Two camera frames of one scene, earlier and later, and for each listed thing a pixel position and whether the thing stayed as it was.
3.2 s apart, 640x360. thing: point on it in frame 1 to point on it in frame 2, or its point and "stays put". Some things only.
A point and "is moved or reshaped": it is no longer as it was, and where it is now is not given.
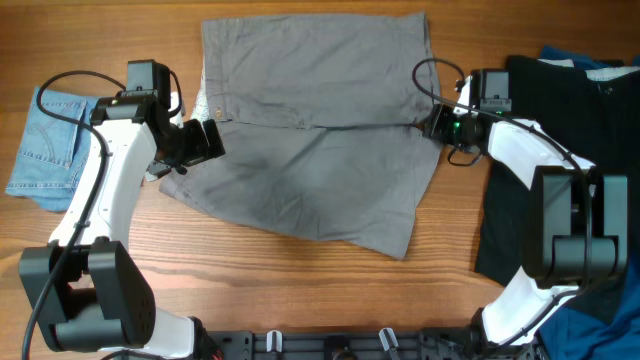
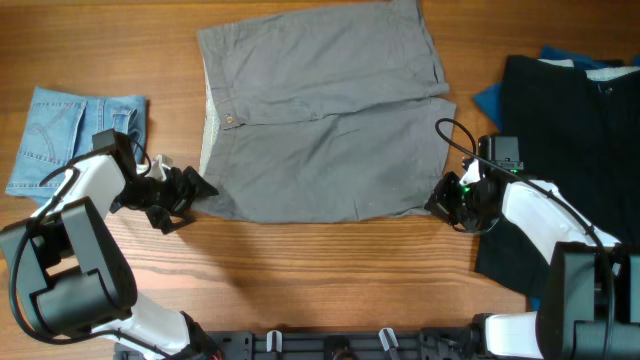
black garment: (595, 113) stays put
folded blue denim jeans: (52, 154) stays put
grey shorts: (323, 120) is moved or reshaped
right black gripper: (437, 125) to (438, 203)
